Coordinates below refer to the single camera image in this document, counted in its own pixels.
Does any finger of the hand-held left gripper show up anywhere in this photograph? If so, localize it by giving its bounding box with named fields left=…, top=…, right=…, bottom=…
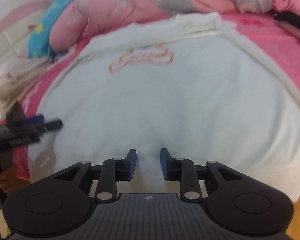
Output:
left=21, top=114, right=45, bottom=127
left=44, top=119, right=63, bottom=132

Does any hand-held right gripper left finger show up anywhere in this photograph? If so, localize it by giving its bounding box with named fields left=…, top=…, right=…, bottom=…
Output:
left=53, top=149, right=137, bottom=202

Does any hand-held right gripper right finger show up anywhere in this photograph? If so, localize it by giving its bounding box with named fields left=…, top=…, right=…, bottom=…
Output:
left=160, top=148, right=243, bottom=202

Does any white sweatshirt with orange print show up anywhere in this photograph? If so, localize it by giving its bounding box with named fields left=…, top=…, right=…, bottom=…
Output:
left=27, top=12, right=300, bottom=205

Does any person's left hand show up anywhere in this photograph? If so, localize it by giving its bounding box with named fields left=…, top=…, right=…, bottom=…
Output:
left=0, top=165, right=16, bottom=194

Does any beige knit cloth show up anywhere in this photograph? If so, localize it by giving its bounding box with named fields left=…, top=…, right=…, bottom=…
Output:
left=0, top=55, right=53, bottom=113

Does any blue patterned quilt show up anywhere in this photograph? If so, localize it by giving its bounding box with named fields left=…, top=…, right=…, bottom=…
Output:
left=27, top=0, right=83, bottom=58

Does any pink and cream headboard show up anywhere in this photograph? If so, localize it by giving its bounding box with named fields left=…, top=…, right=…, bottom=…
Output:
left=0, top=0, right=55, bottom=68

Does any pink and grey floral duvet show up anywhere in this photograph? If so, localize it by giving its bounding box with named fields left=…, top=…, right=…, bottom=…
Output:
left=49, top=0, right=300, bottom=53

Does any cream folded garment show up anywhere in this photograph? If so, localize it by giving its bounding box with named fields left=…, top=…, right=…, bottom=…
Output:
left=276, top=21, right=300, bottom=44

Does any black folded garment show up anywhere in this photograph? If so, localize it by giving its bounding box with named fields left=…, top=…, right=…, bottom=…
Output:
left=274, top=10, right=300, bottom=29

